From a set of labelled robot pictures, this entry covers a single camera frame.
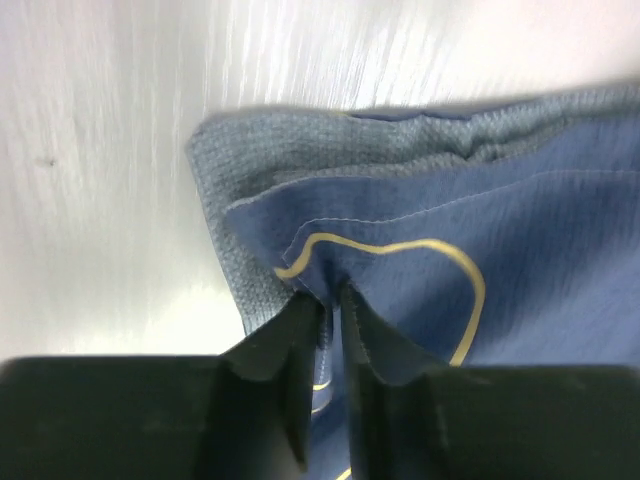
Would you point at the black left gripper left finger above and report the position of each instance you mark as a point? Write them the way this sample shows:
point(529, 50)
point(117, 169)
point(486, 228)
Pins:
point(244, 414)

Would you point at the blue cloth placemat with fish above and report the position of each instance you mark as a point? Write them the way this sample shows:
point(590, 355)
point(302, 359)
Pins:
point(506, 237)

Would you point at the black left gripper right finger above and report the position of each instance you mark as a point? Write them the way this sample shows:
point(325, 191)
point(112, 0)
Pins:
point(412, 416)

